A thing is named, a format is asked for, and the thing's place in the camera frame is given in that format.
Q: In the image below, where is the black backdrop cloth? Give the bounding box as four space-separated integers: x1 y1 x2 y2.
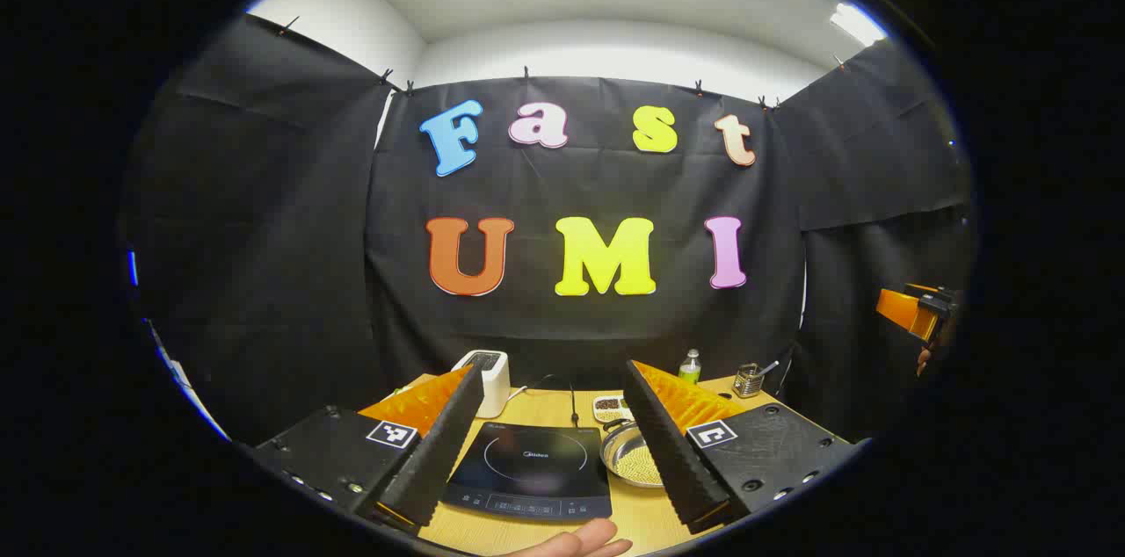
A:
119 12 976 448

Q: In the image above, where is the metal mesh utensil holder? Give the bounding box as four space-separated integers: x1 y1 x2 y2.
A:
732 361 781 399

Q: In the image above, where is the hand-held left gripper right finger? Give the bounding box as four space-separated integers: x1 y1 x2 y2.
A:
622 359 867 536

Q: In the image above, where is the black power cable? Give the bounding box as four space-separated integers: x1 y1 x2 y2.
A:
519 374 581 428

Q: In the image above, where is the black induction cooktop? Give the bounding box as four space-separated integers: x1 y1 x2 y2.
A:
442 422 613 523

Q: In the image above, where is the pile of soybeans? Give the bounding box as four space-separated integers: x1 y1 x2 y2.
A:
611 445 664 486

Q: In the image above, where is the steel pot with black handle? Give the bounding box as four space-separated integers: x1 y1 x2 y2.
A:
600 418 666 489

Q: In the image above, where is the row of black cloth clips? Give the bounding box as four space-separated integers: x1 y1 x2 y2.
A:
281 15 849 112

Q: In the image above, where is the ceiling light panel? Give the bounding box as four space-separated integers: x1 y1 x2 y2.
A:
831 3 887 47

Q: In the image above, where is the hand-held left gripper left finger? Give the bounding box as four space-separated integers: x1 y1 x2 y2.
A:
253 364 486 536

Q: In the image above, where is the white toaster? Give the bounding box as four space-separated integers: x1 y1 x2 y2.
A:
452 350 512 419

